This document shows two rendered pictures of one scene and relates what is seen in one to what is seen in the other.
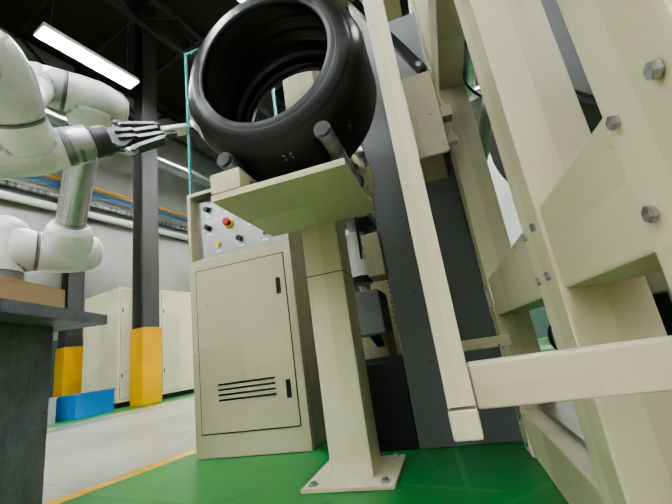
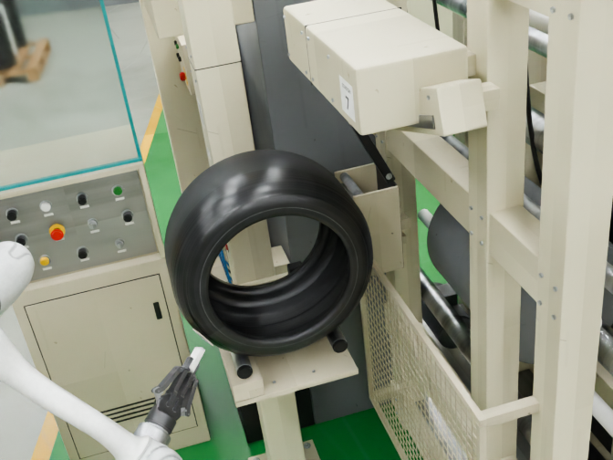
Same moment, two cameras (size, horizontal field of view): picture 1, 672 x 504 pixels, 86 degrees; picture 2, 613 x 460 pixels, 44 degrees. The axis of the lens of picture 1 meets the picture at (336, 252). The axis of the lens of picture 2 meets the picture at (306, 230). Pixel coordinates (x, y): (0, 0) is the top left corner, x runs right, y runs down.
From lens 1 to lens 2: 221 cm
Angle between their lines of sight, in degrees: 52
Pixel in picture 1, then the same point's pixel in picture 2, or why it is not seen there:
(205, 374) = not seen: hidden behind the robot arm
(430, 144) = (388, 262)
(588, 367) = not seen: outside the picture
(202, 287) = (41, 323)
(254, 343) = (133, 371)
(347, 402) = (290, 444)
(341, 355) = (285, 416)
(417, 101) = (382, 219)
